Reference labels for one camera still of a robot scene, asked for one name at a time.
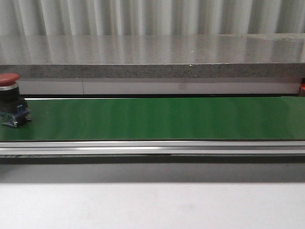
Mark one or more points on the grey speckled stone counter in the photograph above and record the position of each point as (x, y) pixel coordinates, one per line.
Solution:
(84, 65)

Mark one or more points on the green conveyor belt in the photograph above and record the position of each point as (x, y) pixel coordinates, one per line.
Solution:
(190, 118)

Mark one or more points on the red object at right edge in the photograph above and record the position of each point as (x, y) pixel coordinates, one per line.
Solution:
(302, 88)

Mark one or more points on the grey pleated curtain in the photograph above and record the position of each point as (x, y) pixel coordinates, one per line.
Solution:
(150, 17)

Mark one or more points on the aluminium conveyor side rail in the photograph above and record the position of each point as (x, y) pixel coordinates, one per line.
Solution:
(159, 151)

